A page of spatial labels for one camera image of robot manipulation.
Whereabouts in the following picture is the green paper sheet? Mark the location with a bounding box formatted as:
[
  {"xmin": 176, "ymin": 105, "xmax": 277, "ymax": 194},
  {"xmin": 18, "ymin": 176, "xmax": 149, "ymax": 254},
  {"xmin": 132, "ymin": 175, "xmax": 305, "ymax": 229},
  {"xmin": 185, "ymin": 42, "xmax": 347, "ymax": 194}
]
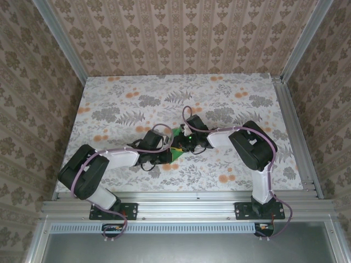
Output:
[{"xmin": 167, "ymin": 126, "xmax": 188, "ymax": 165}]

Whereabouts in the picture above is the floral patterned table cover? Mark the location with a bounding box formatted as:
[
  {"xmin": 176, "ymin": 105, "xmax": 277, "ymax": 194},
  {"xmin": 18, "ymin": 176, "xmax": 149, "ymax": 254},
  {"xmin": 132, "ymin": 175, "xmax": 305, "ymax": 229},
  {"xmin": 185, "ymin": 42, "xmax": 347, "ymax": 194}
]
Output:
[{"xmin": 54, "ymin": 73, "xmax": 305, "ymax": 192}]

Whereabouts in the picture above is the black connector board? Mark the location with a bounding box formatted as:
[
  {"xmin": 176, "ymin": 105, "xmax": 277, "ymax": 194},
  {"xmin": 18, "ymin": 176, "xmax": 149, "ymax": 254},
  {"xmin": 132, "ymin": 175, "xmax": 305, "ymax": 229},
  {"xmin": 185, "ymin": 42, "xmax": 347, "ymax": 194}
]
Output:
[
  {"xmin": 101, "ymin": 223, "xmax": 124, "ymax": 238},
  {"xmin": 253, "ymin": 222, "xmax": 275, "ymax": 237}
]

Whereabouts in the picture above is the grey metal panel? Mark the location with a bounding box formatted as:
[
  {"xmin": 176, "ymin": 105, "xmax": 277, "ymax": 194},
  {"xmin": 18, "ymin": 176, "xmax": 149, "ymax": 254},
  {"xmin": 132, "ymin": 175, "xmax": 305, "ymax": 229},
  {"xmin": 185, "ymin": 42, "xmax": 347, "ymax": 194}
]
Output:
[{"xmin": 41, "ymin": 232, "xmax": 341, "ymax": 263}]

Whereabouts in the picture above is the thin black cable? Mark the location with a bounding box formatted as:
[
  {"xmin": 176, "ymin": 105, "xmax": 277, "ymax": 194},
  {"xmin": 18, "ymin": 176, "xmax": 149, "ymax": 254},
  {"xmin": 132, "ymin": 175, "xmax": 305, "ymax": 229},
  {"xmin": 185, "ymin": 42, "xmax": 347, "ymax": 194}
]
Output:
[
  {"xmin": 139, "ymin": 161, "xmax": 157, "ymax": 172},
  {"xmin": 190, "ymin": 146, "xmax": 213, "ymax": 156}
]

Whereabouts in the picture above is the aluminium frame beam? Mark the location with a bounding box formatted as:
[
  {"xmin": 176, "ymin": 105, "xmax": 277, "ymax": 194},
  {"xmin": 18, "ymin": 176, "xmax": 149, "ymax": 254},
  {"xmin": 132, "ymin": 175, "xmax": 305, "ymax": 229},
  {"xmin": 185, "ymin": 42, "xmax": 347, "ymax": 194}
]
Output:
[{"xmin": 41, "ymin": 191, "xmax": 335, "ymax": 221}]

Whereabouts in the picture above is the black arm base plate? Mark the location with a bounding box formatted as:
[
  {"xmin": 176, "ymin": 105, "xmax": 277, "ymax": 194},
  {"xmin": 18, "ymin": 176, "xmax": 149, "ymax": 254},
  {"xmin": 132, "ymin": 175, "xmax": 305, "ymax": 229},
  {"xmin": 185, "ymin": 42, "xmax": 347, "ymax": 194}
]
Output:
[
  {"xmin": 89, "ymin": 202, "xmax": 138, "ymax": 221},
  {"xmin": 235, "ymin": 202, "xmax": 286, "ymax": 221}
]

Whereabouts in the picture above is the grey slotted cable duct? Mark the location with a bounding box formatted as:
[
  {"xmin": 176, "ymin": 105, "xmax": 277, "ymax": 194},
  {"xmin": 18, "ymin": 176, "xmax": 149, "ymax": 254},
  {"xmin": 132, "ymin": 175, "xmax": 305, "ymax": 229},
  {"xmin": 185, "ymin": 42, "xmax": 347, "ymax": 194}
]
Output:
[{"xmin": 50, "ymin": 222, "xmax": 275, "ymax": 234}]

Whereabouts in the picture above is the aluminium side rail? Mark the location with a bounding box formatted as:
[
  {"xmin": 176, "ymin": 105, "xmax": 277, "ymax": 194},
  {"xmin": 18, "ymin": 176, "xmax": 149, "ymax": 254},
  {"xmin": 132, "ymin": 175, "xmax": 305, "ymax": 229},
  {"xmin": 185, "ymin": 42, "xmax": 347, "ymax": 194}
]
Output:
[{"xmin": 271, "ymin": 76, "xmax": 324, "ymax": 199}]

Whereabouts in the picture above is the aluminium frame post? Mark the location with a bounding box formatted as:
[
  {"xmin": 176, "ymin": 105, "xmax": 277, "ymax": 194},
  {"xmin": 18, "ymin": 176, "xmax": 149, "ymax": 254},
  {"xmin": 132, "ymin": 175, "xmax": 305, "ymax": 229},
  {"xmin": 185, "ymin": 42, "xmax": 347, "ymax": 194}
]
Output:
[
  {"xmin": 32, "ymin": 0, "xmax": 88, "ymax": 84},
  {"xmin": 281, "ymin": 0, "xmax": 330, "ymax": 83}
]

